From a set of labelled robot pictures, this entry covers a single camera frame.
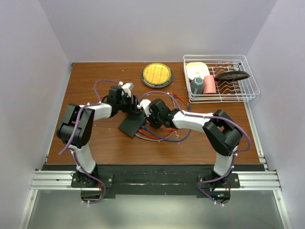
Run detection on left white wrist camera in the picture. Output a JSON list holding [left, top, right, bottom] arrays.
[[118, 82, 134, 97]]

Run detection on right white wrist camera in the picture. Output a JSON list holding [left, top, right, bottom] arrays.
[[137, 99, 151, 117]]

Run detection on pink cup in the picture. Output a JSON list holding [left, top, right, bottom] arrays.
[[203, 75, 216, 94]]

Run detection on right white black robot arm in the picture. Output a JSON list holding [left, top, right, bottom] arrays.
[[138, 99, 246, 187]]

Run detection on blue ethernet cable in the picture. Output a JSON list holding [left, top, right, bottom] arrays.
[[142, 103, 192, 143]]

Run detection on yellow round plate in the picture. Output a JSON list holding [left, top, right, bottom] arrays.
[[141, 62, 173, 88]]

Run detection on white wire dish rack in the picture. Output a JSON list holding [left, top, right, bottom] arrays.
[[183, 54, 260, 103]]

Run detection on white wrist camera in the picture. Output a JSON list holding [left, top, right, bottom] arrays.
[[118, 82, 134, 97], [137, 99, 151, 117]]

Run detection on aluminium frame rail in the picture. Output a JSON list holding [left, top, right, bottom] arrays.
[[19, 152, 292, 229]]

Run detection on dark brown plate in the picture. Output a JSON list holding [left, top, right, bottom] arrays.
[[215, 71, 250, 82]]

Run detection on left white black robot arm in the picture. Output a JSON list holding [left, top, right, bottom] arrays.
[[56, 83, 144, 187]]

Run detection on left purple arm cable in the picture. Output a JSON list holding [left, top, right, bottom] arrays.
[[58, 80, 107, 205]]

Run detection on black network switch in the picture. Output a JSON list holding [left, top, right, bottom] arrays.
[[118, 112, 146, 138]]

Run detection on grey ethernet cable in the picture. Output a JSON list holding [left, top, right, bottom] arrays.
[[135, 92, 179, 142]]

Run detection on cream plate in rack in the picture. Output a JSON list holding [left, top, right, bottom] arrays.
[[186, 62, 210, 81]]

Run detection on short red ethernet cable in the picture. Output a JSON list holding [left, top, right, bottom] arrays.
[[139, 127, 177, 139]]

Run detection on grey mug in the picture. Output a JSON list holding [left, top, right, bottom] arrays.
[[190, 77, 204, 94]]

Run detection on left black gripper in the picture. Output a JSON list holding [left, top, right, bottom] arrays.
[[117, 94, 142, 114]]

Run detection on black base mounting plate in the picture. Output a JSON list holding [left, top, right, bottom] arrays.
[[71, 164, 240, 200]]

